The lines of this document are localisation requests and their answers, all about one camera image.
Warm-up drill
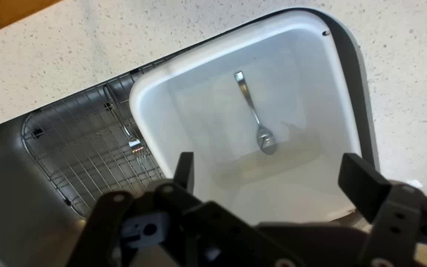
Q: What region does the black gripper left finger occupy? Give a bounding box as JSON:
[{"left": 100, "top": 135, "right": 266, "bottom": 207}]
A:
[{"left": 174, "top": 151, "right": 195, "bottom": 191}]

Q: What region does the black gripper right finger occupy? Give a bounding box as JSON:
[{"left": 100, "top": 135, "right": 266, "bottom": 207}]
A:
[{"left": 339, "top": 152, "right": 392, "bottom": 222}]

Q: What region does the silver metal spoon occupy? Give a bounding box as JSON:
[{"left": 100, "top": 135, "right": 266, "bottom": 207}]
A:
[{"left": 235, "top": 71, "right": 278, "bottom": 154}]

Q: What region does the white plastic wash basin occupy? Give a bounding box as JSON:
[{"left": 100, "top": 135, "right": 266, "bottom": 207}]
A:
[{"left": 130, "top": 10, "right": 362, "bottom": 224}]

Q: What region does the stainless steel sink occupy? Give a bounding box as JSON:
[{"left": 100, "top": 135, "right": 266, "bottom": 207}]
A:
[{"left": 0, "top": 7, "right": 377, "bottom": 267}]

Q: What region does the wire sink grid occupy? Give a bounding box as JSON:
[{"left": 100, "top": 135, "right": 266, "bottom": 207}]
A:
[{"left": 21, "top": 74, "right": 164, "bottom": 216}]

